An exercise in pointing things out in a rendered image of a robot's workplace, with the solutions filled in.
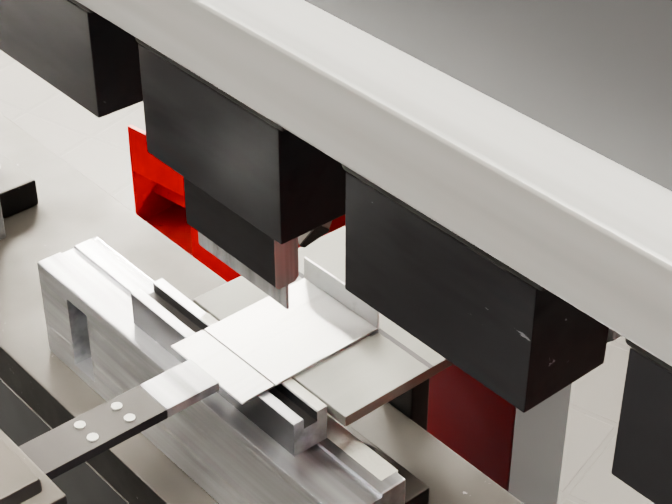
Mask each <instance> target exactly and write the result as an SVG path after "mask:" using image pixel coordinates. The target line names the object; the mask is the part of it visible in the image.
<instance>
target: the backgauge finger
mask: <svg viewBox="0 0 672 504"><path fill-rule="evenodd" d="M218 391H219V382H218V381H217V380H215V379H214V378H213V377H212V376H211V375H209V374H208V373H207V372H206V371H204V370H203V369H202V368H201V367H200V366H198V365H197V364H196V363H195V362H193V361H192V360H191V359H189V360H187V361H185V362H183V363H181V364H179V365H178V366H176V367H174V368H172V369H170V370H168V371H166V372H164V373H162V374H160V375H158V376H156V377H154V378H152V379H150V380H148V381H146V382H144V383H142V384H140V385H139V386H136V387H134V388H132V389H130V390H129V391H127V392H125V393H123V394H121V395H119V396H117V397H115V398H113V399H111V400H109V401H107V402H105V403H103V404H101V405H99V406H97V407H95V408H93V409H91V410H89V411H87V412H85V413H83V414H82V415H80V416H78V417H76V418H74V419H72V420H70V421H68V422H66V423H64V424H62V425H60V426H58V427H56V428H54V429H52V430H50V431H48V432H46V433H44V434H42V435H40V436H38V437H36V438H34V439H33V440H31V441H29V442H27V443H25V444H23V445H21V446H19V447H18V446H17V445H16V444H15V443H14V442H13V441H12V440H11V439H10V438H9V437H8V436H7V435H6V434H5V433H4V432H3V431H2V430H1V429H0V504H67V498H66V495H65V494H64V493H63V492H62V491H61V490H60V489H59V488H58V487H57V486H56V485H55V484H54V483H53V482H52V481H51V480H52V479H54V478H56V477H58V476H60V475H61V474H63V473H65V472H67V471H69V470H71V469H73V468H75V467H76V466H78V465H80V464H82V463H84V462H86V461H88V460H90V459H92V458H93V457H95V456H97V455H99V454H101V453H103V452H105V451H107V450H108V449H110V448H112V447H114V446H116V445H118V444H120V443H122V442H124V441H125V440H127V439H129V438H131V437H133V436H135V435H137V434H139V433H140V432H142V431H144V430H146V429H148V428H150V427H152V426H154V425H156V424H157V423H159V422H161V421H163V420H165V419H167V418H168V417H171V416H172V415H174V414H176V413H178V412H180V411H182V410H184V409H186V408H187V407H189V406H191V405H193V404H195V403H197V402H199V401H201V400H203V399H204V398H206V397H208V396H210V395H212V394H214V393H216V392H218Z"/></svg>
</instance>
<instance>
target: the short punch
mask: <svg viewBox="0 0 672 504"><path fill-rule="evenodd" d="M183 179H184V193H185V207H186V220H187V224H189V225H190V226H191V227H193V228H194V229H196V230H197V231H198V240H199V245H200V246H202V247H203V248H204V249H206V250H207V251H208V252H210V253H211V254H213V255H214V256H215V257H217V258H218V259H219V260H221V261H222V262H223V263H225V264H226V265H228V266H229V267H230V268H232V269H233V270H234V271H236V272H237V273H238V274H240V275H241V276H242V277H244V278H245V279H247V280H248V281H249V282H251V283H252V284H253V285H255V286H256V287H257V288H259V289H260V290H262V291H263V292H264V293H266V294H267V295H268V296H270V297H271V298H272V299H274V300H275V301H276V302H278V303H279V304H281V305H282V306H283V307H285V308H286V309H289V286H288V285H289V284H291V283H293V282H295V281H296V280H297V278H298V276H299V257H298V237H297V238H294V239H292V240H290V241H288V242H286V243H284V244H280V243H278V242H277V241H275V240H274V239H272V238H271V237H270V236H268V235H267V234H265V233H264V232H262V231H261V230H259V229H258V228H257V227H255V226H254V225H252V224H251V223H249V222H248V221H246V220H245V219H244V218H242V217H241V216H239V215H238V214H236V213H235V212H234V211H232V210H231V209H229V208H228V207H226V206H225V205H223V204H222V203H221V202H219V201H218V200H216V199H215V198H213V197H212V196H210V195H209V194H208V193H206V192H205V191H203V190H202V189H200V188H199V187H197V186H196V185H195V184H193V183H192V182H190V181H189V180H187V179H186V178H185V177H183Z"/></svg>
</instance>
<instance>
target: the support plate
mask: <svg viewBox="0 0 672 504"><path fill-rule="evenodd" d="M298 257H299V272H301V273H302V274H304V257H307V258H309V259H310V260H312V261H313V262H314V263H316V264H317V265H319V266H320V267H322V268H323V269H325V270H326V271H328V272H329V273H331V274H332V275H334V276H335V277H337V278H338V279H340V280H341V281H342V282H344V283H345V226H343V227H341V228H339V229H337V230H335V231H333V232H331V233H328V234H326V235H324V236H322V237H320V238H319V239H317V240H316V241H314V242H313V243H311V244H310V245H308V246H307V247H305V248H303V247H300V248H298ZM266 297H268V295H267V294H266V293H264V292H263V291H262V290H260V289H259V288H257V287H256V286H255V285H253V284H252V283H251V282H249V281H248V280H247V279H245V278H244V277H242V276H240V277H238V278H235V279H233V280H231V281H229V282H227V283H225V284H223V285H221V286H219V287H217V288H215V289H213V290H211V291H209V292H207V293H204V294H202V295H200V296H198V297H196V298H194V299H193V302H194V303H195V304H196V305H197V306H198V307H200V308H201V309H202V310H204V311H205V312H206V313H209V314H210V315H211V316H212V317H214V318H215V319H216V320H218V321H221V320H223V319H225V318H227V317H229V316H231V315H233V314H235V313H237V312H238V311H240V310H242V309H244V308H246V307H248V306H250V305H252V304H254V303H256V302H258V301H260V300H262V299H264V298H266ZM379 328H380V329H382V330H383V331H385V332H386V333H387V334H389V335H390V336H392V337H393V338H395V339H396V340H397V341H399V342H400V343H402V344H403V345H404V346H406V347H407V348H409V349H410V350H412V351H413V352H414V353H416V354H417V355H419V356H420V357H422V358H423V359H424V360H426V361H427V362H429V363H430V364H431V365H433V367H431V368H428V367H427V366H425V365H424V364H423V363H421V362H420V361H418V360H417V359H416V358H414V357H413V356H411V355H410V354H409V353H407V352H406V351H404V350H403V349H401V348H400V347H399V346H397V345H396V344H394V343H393V342H392V341H390V340H389V339H387V338H386V337H384V336H383V335H382V334H380V333H377V334H375V335H373V336H371V337H370V336H369V335H368V336H366V337H364V338H362V339H361V340H359V341H357V342H355V343H353V344H352V345H350V346H348V347H346V348H344V349H343V350H341V351H339V352H337V353H335V354H333V355H332V356H330V357H328V358H326V359H324V360H323V361H321V362H319V363H317V364H315V365H314V366H312V367H310V368H308V369H306V370H304V371H303V372H301V373H299V374H297V375H295V376H294V377H292V379H293V380H295V381H296V382H297V383H298V384H300V385H301V386H302V387H304V388H305V389H306V390H307V391H309V392H310V393H311V394H313V395H314V396H315V397H316V398H318V399H319V400H320V401H322V402H323V403H324V404H325V405H327V413H328V414H329V415H330V416H332V417H333V418H334V419H336V420H337V421H338V422H339V423H341V424H342V425H343V426H345V427H346V426H348V425H350V424H352V423H353V422H355V421H357V420H358V419H360V418H362V417H364V416H365V415H367V414H369V413H371V412H372V411H374V410H376V409H377V408H379V407H381V406H383V405H384V404H386V403H388V402H389V401H391V400H393V399H395V398H396V397H398V396H400V395H401V394H403V393H405V392H407V391H408V390H410V389H412V388H414V387H415V386H417V385H419V384H420V383H422V382H424V381H426V380H427V379H429V378H431V377H432V376H434V375H436V374H438V373H439V372H441V371H443V370H444V369H446V368H448V367H450V366H451V365H453V363H451V362H450V361H448V360H447V359H445V358H444V357H442V356H441V355H440V354H438V353H437V352H435V351H434V350H432V349H431V348H429V347H428V346H427V345H425V344H424V343H422V342H421V341H419V340H418V339H417V338H415V337H414V336H412V335H411V334H409V333H408V332H406V331H405V330H404V329H402V328H401V327H399V326H398V325H396V324H395V323H393V322H392V321H391V320H389V319H388V318H386V317H385V316H383V315H382V314H380V313H379Z"/></svg>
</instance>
